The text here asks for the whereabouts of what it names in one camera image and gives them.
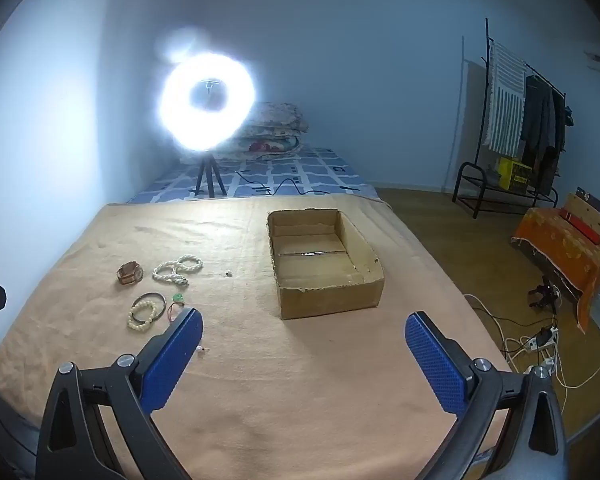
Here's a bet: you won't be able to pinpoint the black clothes rack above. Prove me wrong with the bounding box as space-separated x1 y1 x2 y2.
452 17 574 220

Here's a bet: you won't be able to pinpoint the black tripod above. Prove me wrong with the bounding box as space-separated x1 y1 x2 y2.
188 150 229 199

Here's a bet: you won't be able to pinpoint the white pearl necklace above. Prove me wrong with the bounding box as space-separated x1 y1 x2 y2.
152 254 204 286

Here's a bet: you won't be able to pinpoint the yellow box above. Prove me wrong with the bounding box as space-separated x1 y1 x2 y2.
495 156 534 194

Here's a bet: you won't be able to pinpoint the dark metal bangle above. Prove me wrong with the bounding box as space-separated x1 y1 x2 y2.
131 292 167 323

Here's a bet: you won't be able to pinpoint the cardboard box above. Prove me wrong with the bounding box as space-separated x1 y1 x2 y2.
266 208 386 321

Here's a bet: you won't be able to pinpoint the orange covered side table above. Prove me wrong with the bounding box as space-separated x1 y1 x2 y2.
510 207 600 334

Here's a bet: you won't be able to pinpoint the striped white towel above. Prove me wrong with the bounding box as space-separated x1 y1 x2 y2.
482 41 529 157

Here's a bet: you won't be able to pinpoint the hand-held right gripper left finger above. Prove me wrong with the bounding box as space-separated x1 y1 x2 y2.
36 307 204 480

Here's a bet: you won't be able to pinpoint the red flat box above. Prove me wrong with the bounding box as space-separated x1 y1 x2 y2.
558 211 600 245

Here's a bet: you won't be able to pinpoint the green pendant red cord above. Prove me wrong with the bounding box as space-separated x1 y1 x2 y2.
166 291 189 322

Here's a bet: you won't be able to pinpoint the black ring light cable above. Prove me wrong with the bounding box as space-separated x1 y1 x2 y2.
234 169 362 197

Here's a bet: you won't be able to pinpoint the white power strip with cables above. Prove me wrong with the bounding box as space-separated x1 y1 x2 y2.
462 293 600 392

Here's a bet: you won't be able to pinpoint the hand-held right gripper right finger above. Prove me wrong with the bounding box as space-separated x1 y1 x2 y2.
404 311 571 480

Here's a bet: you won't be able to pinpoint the dark hanging clothes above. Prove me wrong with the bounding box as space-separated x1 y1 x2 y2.
518 74 569 197

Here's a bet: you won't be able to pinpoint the cream bead bracelet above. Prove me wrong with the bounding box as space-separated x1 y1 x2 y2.
127 299 162 332

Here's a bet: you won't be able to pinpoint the black floor device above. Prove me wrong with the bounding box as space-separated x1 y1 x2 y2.
527 275 562 314

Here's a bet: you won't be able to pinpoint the tan cardboard carton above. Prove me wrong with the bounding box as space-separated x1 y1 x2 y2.
563 188 600 242

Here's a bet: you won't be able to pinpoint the brown leather bracelet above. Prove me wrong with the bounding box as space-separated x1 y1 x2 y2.
115 261 145 286

